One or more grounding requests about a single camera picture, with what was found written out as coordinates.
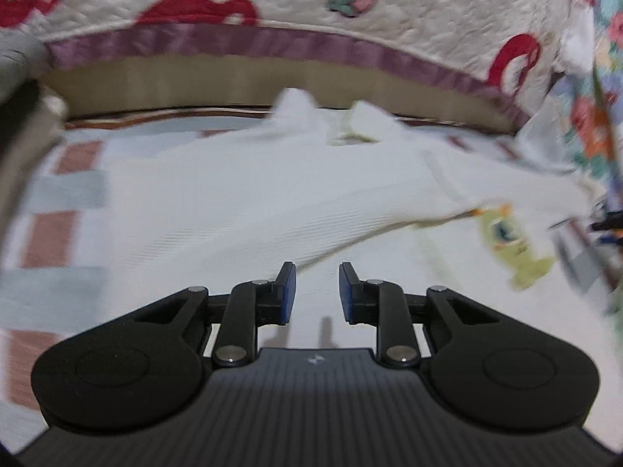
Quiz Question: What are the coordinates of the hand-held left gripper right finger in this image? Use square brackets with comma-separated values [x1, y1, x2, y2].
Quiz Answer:
[339, 262, 504, 368]

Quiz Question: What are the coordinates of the thin white cloth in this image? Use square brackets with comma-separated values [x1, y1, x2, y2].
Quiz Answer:
[516, 5, 604, 176]

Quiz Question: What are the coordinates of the checked floor mat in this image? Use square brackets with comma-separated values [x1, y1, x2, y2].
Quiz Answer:
[0, 107, 614, 443]

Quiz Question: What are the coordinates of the white ribbed shirt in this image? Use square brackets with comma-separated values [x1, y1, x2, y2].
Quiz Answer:
[97, 86, 614, 356]

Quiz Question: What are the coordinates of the floral quilt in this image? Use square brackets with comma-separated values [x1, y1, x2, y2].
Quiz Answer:
[550, 0, 623, 190]

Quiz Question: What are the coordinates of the beige bed base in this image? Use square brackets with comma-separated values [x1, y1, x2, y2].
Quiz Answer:
[44, 51, 521, 132]

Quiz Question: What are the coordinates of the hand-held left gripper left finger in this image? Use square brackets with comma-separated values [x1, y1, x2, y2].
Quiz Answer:
[131, 262, 297, 368]

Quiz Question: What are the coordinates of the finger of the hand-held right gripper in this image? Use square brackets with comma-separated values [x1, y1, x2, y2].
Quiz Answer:
[590, 214, 623, 249]

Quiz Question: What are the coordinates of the dark grey folded garment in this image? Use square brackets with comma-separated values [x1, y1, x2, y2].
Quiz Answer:
[0, 80, 44, 118]

